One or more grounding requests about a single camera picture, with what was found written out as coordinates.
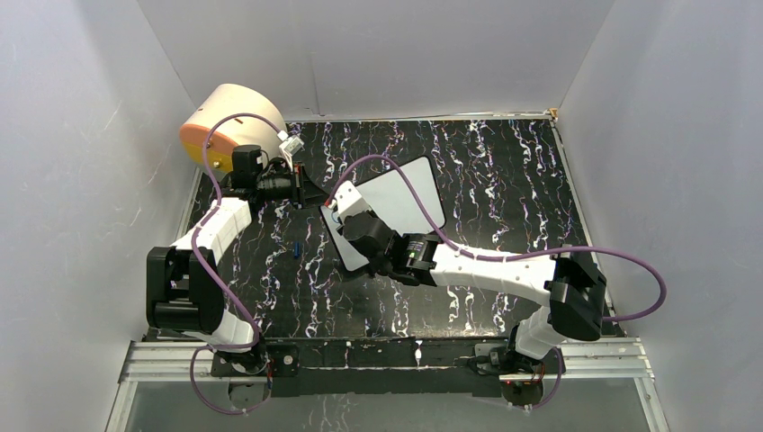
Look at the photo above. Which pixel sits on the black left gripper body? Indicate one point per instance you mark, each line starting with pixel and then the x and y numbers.
pixel 278 187

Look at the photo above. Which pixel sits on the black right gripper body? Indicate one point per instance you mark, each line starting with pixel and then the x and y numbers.
pixel 380 267

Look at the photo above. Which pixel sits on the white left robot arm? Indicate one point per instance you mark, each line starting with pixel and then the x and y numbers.
pixel 185 292

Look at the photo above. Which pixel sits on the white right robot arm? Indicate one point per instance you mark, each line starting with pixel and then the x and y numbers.
pixel 568 286

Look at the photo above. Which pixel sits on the small black-framed whiteboard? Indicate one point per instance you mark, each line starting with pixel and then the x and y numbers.
pixel 393 202

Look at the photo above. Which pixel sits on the beige and orange cylinder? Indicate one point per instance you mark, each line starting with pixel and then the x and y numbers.
pixel 258 123

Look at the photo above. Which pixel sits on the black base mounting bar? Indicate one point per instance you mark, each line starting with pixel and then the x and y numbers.
pixel 476 366

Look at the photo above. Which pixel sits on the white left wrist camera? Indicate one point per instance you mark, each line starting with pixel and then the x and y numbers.
pixel 289 146

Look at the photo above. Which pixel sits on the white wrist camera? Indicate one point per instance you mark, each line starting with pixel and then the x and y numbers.
pixel 289 146
pixel 347 202

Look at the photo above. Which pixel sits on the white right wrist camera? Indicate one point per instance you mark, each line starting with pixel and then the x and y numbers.
pixel 347 202

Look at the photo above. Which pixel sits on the aluminium frame rail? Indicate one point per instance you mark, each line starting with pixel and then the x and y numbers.
pixel 170 361

